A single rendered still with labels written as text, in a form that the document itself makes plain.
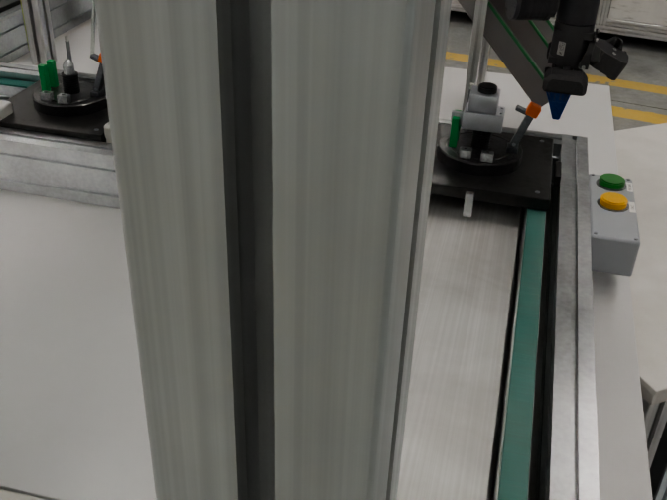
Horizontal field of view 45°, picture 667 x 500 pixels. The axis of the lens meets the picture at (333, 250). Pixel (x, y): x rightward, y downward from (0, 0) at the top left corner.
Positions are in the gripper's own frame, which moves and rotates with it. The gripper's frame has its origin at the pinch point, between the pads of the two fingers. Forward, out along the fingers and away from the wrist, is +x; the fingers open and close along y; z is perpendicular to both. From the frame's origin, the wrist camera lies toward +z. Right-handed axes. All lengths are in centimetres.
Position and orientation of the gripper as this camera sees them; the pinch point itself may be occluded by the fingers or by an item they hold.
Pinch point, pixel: (559, 97)
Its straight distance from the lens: 132.5
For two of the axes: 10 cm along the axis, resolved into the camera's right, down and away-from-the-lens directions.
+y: 2.6, -5.1, 8.2
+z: 9.7, 1.7, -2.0
